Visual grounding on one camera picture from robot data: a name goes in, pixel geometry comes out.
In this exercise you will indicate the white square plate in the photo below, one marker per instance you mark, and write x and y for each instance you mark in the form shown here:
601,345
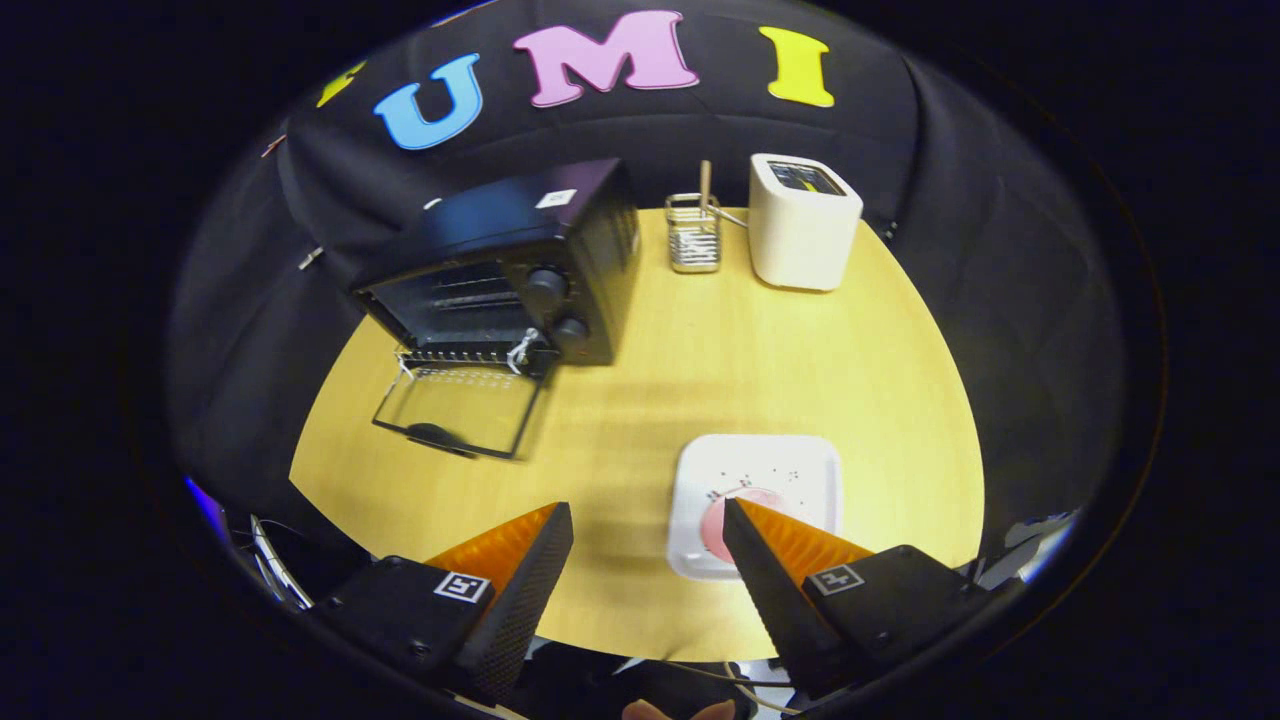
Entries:
760,460

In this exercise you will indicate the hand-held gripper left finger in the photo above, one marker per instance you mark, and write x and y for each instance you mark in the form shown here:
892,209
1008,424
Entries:
520,610

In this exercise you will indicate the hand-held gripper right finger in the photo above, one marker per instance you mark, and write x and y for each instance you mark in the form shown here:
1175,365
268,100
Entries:
775,600

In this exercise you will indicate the black toaster oven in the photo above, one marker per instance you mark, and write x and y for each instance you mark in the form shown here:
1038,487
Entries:
480,225

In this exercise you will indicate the pink round meat slice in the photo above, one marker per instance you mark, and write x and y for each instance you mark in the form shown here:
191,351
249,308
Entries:
718,530

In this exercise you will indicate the white toaster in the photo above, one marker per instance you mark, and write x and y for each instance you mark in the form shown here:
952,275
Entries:
800,245

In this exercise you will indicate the wooden clothespin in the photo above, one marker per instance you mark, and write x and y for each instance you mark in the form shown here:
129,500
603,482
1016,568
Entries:
274,146

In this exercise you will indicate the wooden stick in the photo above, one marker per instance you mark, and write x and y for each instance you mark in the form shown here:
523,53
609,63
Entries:
705,185

